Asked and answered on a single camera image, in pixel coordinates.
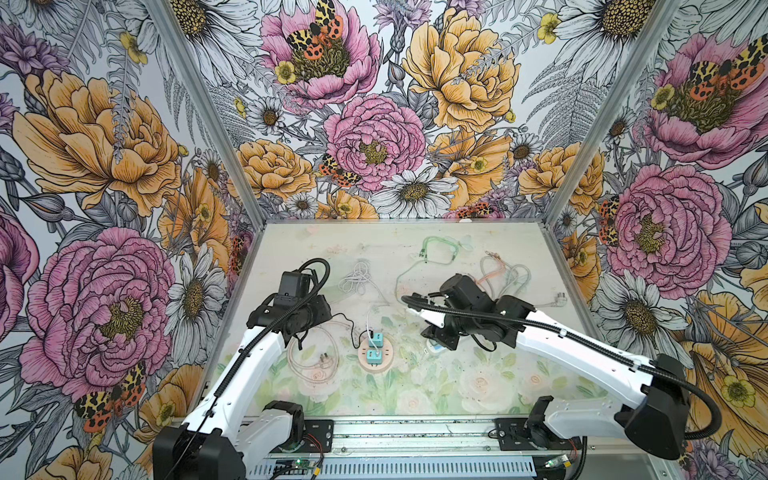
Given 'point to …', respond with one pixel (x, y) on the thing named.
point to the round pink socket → (387, 357)
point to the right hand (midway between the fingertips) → (431, 335)
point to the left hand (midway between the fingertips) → (321, 320)
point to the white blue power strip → (432, 350)
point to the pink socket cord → (325, 361)
